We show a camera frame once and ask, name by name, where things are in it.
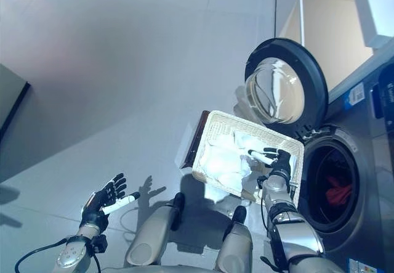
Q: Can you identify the grey robot torso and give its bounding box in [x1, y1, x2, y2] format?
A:
[104, 264, 216, 273]

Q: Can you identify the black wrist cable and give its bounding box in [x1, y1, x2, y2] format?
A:
[260, 192, 292, 271]
[14, 235, 102, 273]

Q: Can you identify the orange-red garment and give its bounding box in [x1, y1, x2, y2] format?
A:
[325, 176, 354, 206]

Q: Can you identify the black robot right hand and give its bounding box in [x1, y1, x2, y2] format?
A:
[247, 147, 293, 178]

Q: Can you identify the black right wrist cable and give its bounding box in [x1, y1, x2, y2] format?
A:
[260, 192, 292, 271]

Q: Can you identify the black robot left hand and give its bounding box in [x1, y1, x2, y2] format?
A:
[79, 173, 141, 232]

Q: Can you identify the round glass washing machine door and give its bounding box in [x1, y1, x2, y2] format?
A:
[244, 38, 329, 126]

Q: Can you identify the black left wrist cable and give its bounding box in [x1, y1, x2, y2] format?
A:
[14, 235, 102, 273]

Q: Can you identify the grey panel with dark edge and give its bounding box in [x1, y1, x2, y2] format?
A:
[0, 63, 31, 140]

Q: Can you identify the silver robot left leg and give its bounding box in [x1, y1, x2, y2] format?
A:
[124, 192, 186, 267]

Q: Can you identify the grey front-load washing machine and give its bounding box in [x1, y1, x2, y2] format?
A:
[261, 47, 394, 273]

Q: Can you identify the blue white barcode sticker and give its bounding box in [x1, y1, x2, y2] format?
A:
[342, 84, 366, 110]

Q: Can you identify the thin white floor cable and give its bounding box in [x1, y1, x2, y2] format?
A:
[119, 206, 138, 235]

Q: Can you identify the silver robot right leg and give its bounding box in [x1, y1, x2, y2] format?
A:
[214, 205, 254, 273]

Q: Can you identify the blue energy label sticker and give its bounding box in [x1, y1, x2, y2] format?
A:
[347, 258, 374, 273]

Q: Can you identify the white garment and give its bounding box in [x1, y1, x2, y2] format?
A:
[199, 131, 278, 202]

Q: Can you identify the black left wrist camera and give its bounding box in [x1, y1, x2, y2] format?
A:
[90, 234, 108, 254]

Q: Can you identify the silver robot leg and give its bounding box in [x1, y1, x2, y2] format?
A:
[124, 192, 186, 267]
[214, 205, 254, 273]

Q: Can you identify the cream wicker laundry basket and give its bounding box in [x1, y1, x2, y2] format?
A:
[191, 110, 305, 208]

